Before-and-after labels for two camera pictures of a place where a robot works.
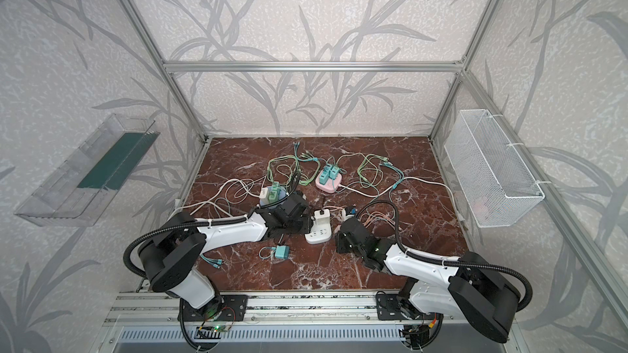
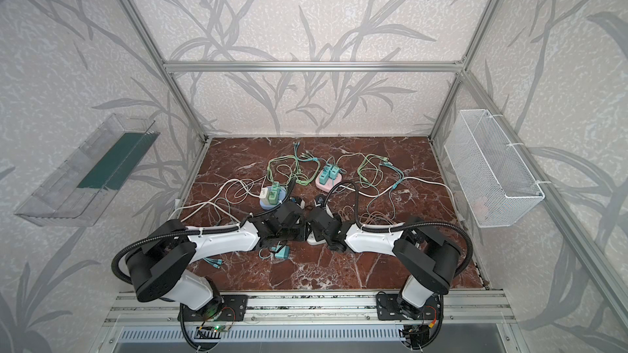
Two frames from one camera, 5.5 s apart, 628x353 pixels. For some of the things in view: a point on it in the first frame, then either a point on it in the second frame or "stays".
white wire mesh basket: [497, 187] stays
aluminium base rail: [166, 308] stays
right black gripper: [343, 238] → [318, 218]
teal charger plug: [282, 252] stays
